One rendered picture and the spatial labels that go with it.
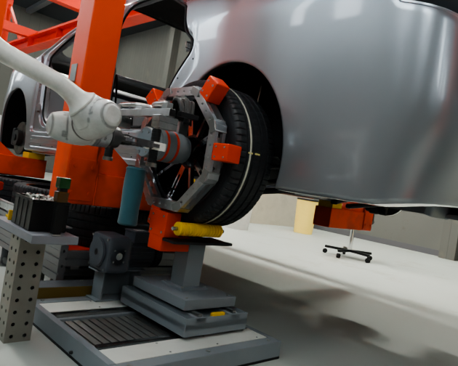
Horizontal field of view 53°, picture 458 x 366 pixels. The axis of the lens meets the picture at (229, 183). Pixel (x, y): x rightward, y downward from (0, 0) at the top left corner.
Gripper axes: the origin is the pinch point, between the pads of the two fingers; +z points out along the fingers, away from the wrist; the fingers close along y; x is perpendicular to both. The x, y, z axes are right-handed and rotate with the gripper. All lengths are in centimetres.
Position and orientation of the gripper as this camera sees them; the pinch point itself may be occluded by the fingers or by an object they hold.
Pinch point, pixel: (155, 146)
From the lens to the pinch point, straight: 177.5
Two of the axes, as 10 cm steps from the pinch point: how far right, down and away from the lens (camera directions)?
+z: 7.1, 1.2, 6.9
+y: 6.8, 1.1, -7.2
